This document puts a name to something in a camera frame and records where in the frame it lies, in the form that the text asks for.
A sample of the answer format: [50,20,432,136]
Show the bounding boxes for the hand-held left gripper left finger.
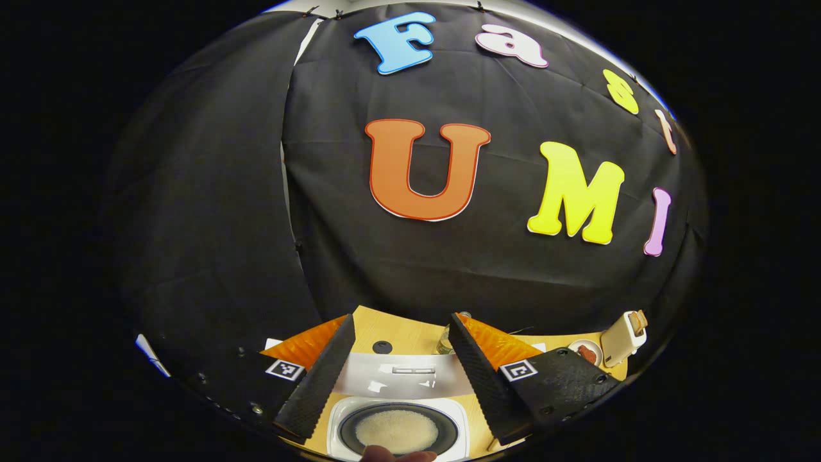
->
[192,313,357,442]

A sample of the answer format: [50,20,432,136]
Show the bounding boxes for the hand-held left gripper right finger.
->
[448,312,622,445]

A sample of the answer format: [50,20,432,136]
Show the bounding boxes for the white rice cooker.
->
[265,338,546,462]

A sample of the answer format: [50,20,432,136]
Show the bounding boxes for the white rice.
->
[355,411,440,450]

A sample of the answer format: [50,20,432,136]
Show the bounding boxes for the clear plastic water bottle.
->
[437,311,473,355]

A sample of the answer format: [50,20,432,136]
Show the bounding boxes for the round white plate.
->
[568,339,604,368]

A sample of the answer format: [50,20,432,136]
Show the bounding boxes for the black backdrop cloth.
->
[106,3,706,386]

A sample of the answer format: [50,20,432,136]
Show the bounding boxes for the white toaster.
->
[601,310,648,368]

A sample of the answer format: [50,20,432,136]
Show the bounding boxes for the computer monitor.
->
[136,334,171,378]

